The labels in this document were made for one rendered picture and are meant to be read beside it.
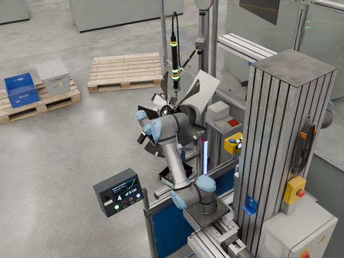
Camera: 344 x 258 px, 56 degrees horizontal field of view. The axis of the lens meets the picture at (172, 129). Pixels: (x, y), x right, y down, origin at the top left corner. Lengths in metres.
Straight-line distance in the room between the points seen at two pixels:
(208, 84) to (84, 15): 5.42
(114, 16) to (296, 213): 6.70
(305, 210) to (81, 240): 2.16
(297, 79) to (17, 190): 3.36
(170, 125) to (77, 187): 2.18
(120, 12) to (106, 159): 4.59
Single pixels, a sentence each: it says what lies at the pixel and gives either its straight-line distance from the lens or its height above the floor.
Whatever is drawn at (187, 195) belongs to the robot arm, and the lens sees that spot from 1.86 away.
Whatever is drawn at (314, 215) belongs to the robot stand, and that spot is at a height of 1.23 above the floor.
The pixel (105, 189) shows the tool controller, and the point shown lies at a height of 1.25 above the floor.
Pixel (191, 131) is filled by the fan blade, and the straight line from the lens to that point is 2.41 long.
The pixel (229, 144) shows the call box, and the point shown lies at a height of 1.06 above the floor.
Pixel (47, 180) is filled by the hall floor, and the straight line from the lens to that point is 4.02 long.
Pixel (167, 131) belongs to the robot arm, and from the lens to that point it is 1.81.
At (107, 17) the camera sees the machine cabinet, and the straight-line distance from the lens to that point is 7.88.
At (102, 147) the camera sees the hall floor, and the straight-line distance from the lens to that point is 4.23.
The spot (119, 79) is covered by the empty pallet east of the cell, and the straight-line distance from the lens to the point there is 5.35.
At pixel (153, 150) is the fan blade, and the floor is 0.96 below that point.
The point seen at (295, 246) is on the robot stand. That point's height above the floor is 1.23.
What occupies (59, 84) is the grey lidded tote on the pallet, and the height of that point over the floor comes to 0.32.
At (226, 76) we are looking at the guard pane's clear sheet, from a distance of 3.04.
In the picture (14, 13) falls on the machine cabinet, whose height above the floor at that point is 0.24.
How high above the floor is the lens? 2.67
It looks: 38 degrees down
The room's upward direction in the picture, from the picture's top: 4 degrees counter-clockwise
